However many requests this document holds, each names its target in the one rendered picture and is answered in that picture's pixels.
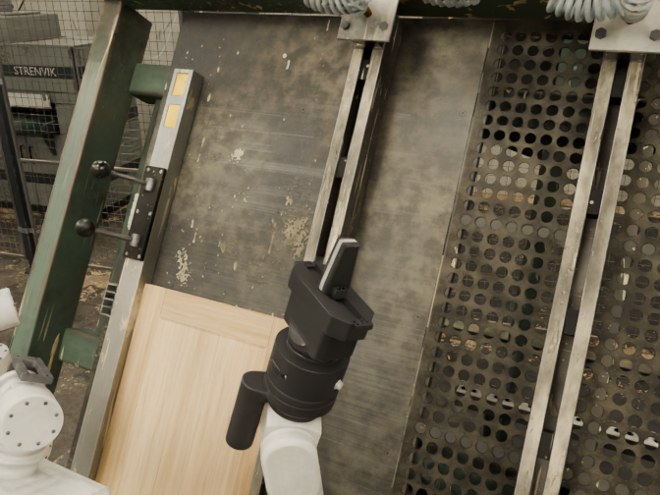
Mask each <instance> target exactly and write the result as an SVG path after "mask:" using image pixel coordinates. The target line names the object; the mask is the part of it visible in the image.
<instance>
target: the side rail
mask: <svg viewBox="0 0 660 495"><path fill-rule="evenodd" d="M151 27H152V22H150V21H149V20H148V19H146V18H145V17H144V16H142V15H141V14H140V13H139V12H137V11H136V10H133V9H131V8H130V7H129V6H127V5H126V4H125V3H124V1H122V0H121V1H103V4H102V8H101V12H100V15H99V19H98V23H97V27H96V30H95V34H94V38H93V41H92V44H91V48H90V51H89V55H88V59H87V62H86V66H85V70H84V73H83V77H82V83H81V87H80V91H79V94H78V98H77V102H76V105H75V109H74V113H73V116H72V120H71V124H70V127H69V130H68V134H67V137H66V141H65V145H64V148H63V152H62V156H61V159H60V163H59V167H58V171H57V174H56V178H55V182H54V185H53V189H52V193H51V195H50V199H49V203H48V206H47V210H46V214H45V217H44V221H43V225H42V228H41V232H40V236H39V239H38V243H37V247H36V250H35V254H34V258H33V261H32V265H31V269H30V272H29V275H28V279H27V285H26V289H25V292H24V296H23V300H22V303H21V307H20V311H19V319H20V325H18V326H15V329H14V333H13V337H12V340H11V344H10V348H9V352H10V355H18V356H26V357H34V358H41V359H42V361H43V362H44V364H45V365H46V367H47V368H48V370H49V371H50V373H51V374H52V376H53V377H54V379H53V383H52V384H45V387H46V388H47V389H48V390H50V392H51V393H52V394H53V396H54V394H55V390H56V386H57V382H58V378H59V375H60V371H61V367H62V363H63V362H62V361H60V360H59V359H58V355H59V352H60V349H61V345H62V341H63V337H64V334H65V331H66V329H67V328H69V327H73V323H74V319H75V315H76V311H77V308H78V304H79V300H80V296H81V293H82V289H83V282H84V278H85V275H86V271H87V267H88V264H89V261H90V257H91V253H92V249H93V245H94V242H95V238H96V233H94V234H93V235H92V236H90V237H88V238H83V237H81V236H79V235H78V234H77V232H76V229H75V226H76V224H77V222H78V221H79V220H81V219H84V218H86V219H90V220H91V221H93V223H94V224H95V228H97V229H98V227H99V223H100V219H101V215H102V212H103V208H104V204H105V200H106V196H107V194H108V190H109V186H110V182H111V179H112V176H111V175H109V176H108V177H107V178H106V179H97V178H95V177H94V176H93V175H92V174H91V171H90V168H91V165H92V163H93V162H95V161H97V160H104V161H106V162H107V163H108V164H109V165H110V167H111V170H112V171H114V167H115V163H116V160H117V156H118V152H119V148H120V145H121V141H122V137H123V133H124V129H125V126H126V123H127V119H128V115H129V112H130V108H131V104H132V100H133V96H132V95H131V94H130V92H129V90H130V85H131V81H132V78H133V74H134V70H135V66H136V64H137V63H140V64H141V63H142V60H143V56H144V52H145V48H146V45H147V41H148V38H149V34H150V30H151Z"/></svg>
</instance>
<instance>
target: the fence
mask: <svg viewBox="0 0 660 495"><path fill-rule="evenodd" d="M177 74H189V75H188V79H187V83H186V87H185V91H184V95H183V96H175V95H172V93H173V89H174V85H175V81H176V78H177ZM202 82H203V77H202V76H201V75H200V74H198V73H197V72H196V71H194V70H184V69H175V71H174V75H173V78H172V82H171V85H170V89H169V93H168V97H167V101H166V105H165V108H164V112H163V116H162V120H161V124H160V128H159V131H158V135H157V139H156V143H155V146H154V150H153V154H152V157H151V161H150V165H149V166H154V167H161V168H165V169H167V172H166V176H165V180H164V184H163V188H162V192H161V195H160V198H159V202H158V206H157V210H156V214H155V218H154V222H153V226H152V229H151V233H150V237H149V241H148V245H147V249H146V253H145V257H144V260H143V261H138V260H134V259H130V258H126V259H125V263H124V267H123V271H122V274H121V278H120V282H119V286H118V290H117V294H116V298H115V300H114V304H113V308H112V312H111V316H110V320H109V323H108V327H107V331H106V335H105V339H104V343H103V346H102V350H101V354H100V358H99V362H98V366H97V369H96V372H95V376H94V380H93V384H92V388H91V392H90V395H89V399H88V403H87V407H86V411H85V415H84V418H83V422H82V429H81V433H80V437H79V441H78V444H77V448H76V451H75V455H74V459H73V463H72V466H71V471H73V472H76V473H78V474H80V475H82V476H84V477H87V478H89V479H91V480H93V481H95V478H96V474H97V470H98V466H99V462H100V458H101V455H102V451H103V447H104V443H105V439H106V435H107V431H108V427H109V423H110V419H111V416H112V412H113V409H114V405H115V401H116V397H117V393H118V389H119V385H120V382H121V378H122V374H123V370H124V366H125V362H126V358H127V354H128V350H129V347H130V343H131V339H132V336H133V332H134V328H135V324H136V320H137V316H138V310H139V306H140V302H141V298H142V294H143V290H144V286H145V284H151V281H152V277H153V273H154V269H155V265H156V261H157V257H158V253H159V250H160V246H161V242H162V239H163V235H164V231H165V227H166V223H167V219H168V215H169V211H170V207H171V203H172V200H173V196H174V192H175V188H176V185H177V181H178V177H179V173H180V169H181V165H182V161H183V158H184V154H185V150H186V146H187V142H188V138H189V134H190V130H191V126H192V122H193V116H194V112H195V108H196V104H197V101H198V97H199V93H200V89H201V85H202ZM170 104H172V105H181V106H180V110H179V114H178V118H177V122H176V126H175V128H168V127H164V124H165V120H166V116H167V112H168V108H169V105H170Z"/></svg>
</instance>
